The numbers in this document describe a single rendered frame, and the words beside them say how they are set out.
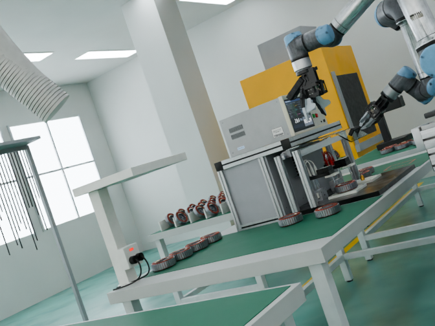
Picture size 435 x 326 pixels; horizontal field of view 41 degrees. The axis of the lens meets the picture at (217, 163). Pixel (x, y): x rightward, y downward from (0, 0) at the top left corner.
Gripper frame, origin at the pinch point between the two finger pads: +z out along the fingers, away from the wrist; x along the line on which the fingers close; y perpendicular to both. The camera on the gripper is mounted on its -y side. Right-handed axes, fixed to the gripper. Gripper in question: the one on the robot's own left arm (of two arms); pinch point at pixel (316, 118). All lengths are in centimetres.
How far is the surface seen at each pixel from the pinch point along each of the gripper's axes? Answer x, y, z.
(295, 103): 46, -36, -12
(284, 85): 363, -243, -56
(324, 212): 0.8, -11.2, 38.0
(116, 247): -56, -77, 24
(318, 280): -48, 9, 52
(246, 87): 357, -291, -70
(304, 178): 21.6, -29.1, 23.8
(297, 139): 29.0, -30.7, 5.7
